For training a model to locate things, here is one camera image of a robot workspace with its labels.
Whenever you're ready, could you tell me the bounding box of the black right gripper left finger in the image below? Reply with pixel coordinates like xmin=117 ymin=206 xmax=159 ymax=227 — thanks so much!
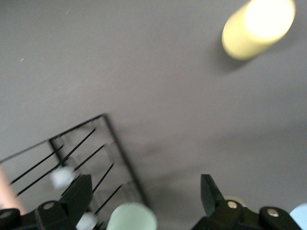
xmin=0 ymin=174 xmax=93 ymax=230

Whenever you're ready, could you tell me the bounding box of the yellow plastic cup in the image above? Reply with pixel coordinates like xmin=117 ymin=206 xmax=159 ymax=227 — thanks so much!
xmin=221 ymin=0 xmax=296 ymax=60

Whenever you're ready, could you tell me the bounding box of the pale green plastic cup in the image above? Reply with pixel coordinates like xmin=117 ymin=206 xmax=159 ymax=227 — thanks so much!
xmin=106 ymin=202 xmax=158 ymax=230

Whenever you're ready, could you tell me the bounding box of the dark grey table mat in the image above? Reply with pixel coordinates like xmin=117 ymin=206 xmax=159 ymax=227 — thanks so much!
xmin=0 ymin=0 xmax=307 ymax=230

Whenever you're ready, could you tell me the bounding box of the light blue plastic cup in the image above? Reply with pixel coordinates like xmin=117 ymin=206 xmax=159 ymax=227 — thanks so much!
xmin=289 ymin=203 xmax=307 ymax=230

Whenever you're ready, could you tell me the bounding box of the black wire cup holder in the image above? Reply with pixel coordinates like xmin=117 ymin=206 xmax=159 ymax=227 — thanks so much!
xmin=0 ymin=114 xmax=148 ymax=230

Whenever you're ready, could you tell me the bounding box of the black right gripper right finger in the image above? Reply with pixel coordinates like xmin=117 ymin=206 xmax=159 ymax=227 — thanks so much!
xmin=191 ymin=174 xmax=303 ymax=230

